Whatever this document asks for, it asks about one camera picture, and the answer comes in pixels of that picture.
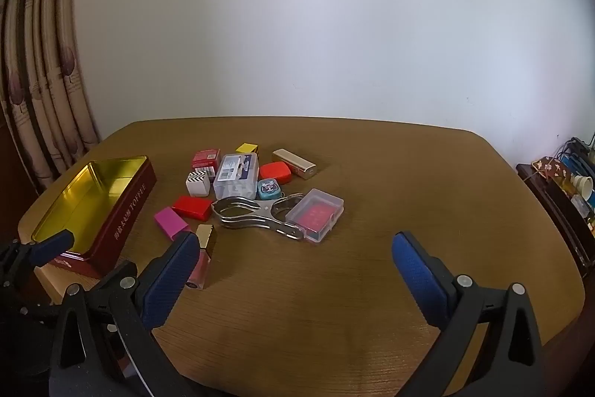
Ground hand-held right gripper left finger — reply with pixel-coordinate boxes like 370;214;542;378
49;231;205;397

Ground white paper cup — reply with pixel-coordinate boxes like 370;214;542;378
571;175;595;198

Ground metal tongs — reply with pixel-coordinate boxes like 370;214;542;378
211;192;308;242

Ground red box with white label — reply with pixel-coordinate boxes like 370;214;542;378
192;148;221;181

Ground dark wooden side cabinet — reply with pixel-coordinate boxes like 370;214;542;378
516;137;595;281

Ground black white zigzag box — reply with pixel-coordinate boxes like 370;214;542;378
185;171;211;197

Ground gold capped lip gloss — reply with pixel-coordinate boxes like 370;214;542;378
185;224;217;291

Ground dark red toffee tin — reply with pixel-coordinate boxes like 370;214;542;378
19;155;158;278

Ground pink box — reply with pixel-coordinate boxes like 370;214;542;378
154;207;191;237

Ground clear box with red cards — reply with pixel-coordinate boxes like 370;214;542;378
284;188;345;244

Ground clear labelled plastic box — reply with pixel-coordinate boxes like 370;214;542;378
213;153;260;199

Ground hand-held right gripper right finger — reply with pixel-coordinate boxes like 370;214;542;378
391;231;544;397

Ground small teal tin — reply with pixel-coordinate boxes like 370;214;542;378
256;178;282;201

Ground gold rectangular case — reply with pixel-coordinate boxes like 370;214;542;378
272;148;319;180

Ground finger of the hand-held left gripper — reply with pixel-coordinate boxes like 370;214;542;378
0;230;75;318

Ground flat red box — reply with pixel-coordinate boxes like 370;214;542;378
171;195;215;222

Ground patterned beige curtain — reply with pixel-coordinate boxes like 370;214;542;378
0;0;103;198

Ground red rounded case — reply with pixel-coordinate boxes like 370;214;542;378
258;161;293;185

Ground brown floral patterned box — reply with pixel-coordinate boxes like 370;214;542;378
531;155;570;184

